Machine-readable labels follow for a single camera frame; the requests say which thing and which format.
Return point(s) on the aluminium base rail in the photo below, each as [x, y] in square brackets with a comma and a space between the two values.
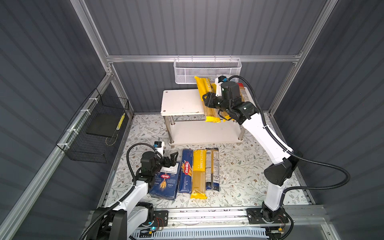
[295, 222]

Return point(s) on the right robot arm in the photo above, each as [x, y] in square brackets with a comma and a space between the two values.
[251, 118]

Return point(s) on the red spaghetti bag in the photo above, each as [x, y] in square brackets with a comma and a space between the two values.
[245, 97]

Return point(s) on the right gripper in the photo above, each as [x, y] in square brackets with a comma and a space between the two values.
[210, 98]

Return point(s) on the wide blue Barilla pasta box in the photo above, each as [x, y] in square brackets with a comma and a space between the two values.
[166, 183]

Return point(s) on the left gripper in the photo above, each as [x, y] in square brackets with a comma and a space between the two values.
[171, 159]

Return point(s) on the narrow blue Barilla spaghetti box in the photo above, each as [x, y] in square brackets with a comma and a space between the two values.
[185, 183]

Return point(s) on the white wire mesh basket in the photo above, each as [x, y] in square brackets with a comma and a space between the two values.
[186, 71]

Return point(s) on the black wire basket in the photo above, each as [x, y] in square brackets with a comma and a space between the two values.
[93, 136]

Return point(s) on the dark blue clear spaghetti bag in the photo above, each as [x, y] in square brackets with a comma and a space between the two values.
[213, 169]

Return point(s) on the yellow Pastatime bag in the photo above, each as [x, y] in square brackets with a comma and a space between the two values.
[199, 175]
[223, 115]
[204, 87]

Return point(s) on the yellow marker pen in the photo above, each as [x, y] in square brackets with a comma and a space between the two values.
[121, 121]

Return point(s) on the white two-tier shelf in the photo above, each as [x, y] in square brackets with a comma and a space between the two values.
[186, 124]

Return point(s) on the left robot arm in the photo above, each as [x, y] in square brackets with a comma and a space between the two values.
[126, 210]

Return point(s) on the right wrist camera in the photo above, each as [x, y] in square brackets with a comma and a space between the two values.
[218, 82]

